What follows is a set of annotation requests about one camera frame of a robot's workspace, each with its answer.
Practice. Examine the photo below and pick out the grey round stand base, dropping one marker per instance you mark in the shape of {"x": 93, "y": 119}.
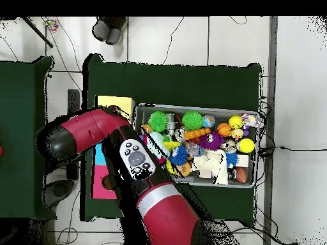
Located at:
{"x": 60, "y": 191}

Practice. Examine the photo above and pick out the blue spiky ball with eyes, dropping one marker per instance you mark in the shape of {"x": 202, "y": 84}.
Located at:
{"x": 179, "y": 155}

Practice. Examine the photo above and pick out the orange plastic toy block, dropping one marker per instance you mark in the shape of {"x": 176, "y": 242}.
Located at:
{"x": 196, "y": 134}

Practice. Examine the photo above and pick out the yellow ball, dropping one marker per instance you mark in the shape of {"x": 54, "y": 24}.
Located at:
{"x": 245, "y": 145}
{"x": 235, "y": 121}

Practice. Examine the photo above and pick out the person's foot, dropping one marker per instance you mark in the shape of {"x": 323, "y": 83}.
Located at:
{"x": 101, "y": 28}
{"x": 116, "y": 31}

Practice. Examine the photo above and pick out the purple furry monster toy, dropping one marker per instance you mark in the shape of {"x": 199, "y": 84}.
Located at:
{"x": 210, "y": 140}

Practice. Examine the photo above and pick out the orange toy basketball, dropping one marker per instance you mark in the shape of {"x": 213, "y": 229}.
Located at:
{"x": 224, "y": 129}

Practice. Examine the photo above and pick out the wooden box with three holes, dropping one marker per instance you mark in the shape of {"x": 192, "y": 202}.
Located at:
{"x": 115, "y": 102}

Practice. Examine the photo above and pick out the thin black rod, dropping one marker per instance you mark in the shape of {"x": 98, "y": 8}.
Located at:
{"x": 37, "y": 31}

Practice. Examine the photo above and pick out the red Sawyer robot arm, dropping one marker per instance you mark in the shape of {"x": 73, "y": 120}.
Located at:
{"x": 92, "y": 132}

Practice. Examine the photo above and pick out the small colourful floor toy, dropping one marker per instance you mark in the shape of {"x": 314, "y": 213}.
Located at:
{"x": 50, "y": 24}

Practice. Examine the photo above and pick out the dark green table cloth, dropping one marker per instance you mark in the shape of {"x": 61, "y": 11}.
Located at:
{"x": 168, "y": 76}
{"x": 20, "y": 153}

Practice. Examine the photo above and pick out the mint green foam cloth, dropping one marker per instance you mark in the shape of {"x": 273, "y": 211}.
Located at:
{"x": 158, "y": 142}

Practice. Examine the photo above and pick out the cream knitted cloth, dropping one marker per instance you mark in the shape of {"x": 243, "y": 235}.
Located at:
{"x": 212, "y": 166}

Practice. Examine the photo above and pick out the green spiky ball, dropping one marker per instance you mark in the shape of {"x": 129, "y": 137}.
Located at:
{"x": 157, "y": 121}
{"x": 191, "y": 121}

